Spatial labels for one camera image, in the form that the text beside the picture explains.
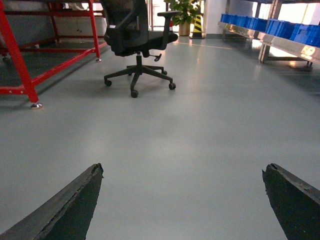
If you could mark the yellow black striped cone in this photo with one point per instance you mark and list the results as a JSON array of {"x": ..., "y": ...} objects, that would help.
[{"x": 197, "y": 28}]

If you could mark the black office chair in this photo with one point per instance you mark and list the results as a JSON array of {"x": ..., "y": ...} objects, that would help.
[{"x": 128, "y": 33}]

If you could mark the red metal frame table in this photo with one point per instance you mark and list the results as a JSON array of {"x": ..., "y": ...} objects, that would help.
[{"x": 56, "y": 8}]

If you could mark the blue bins on right shelf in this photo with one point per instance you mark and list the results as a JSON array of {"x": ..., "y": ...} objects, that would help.
[{"x": 297, "y": 32}]

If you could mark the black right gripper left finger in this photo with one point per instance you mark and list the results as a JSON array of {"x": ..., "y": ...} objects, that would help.
[{"x": 65, "y": 216}]

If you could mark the green potted plant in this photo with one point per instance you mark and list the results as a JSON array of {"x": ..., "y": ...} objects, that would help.
[{"x": 188, "y": 11}]

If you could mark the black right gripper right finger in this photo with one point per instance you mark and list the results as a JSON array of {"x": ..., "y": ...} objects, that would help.
[{"x": 296, "y": 204}]

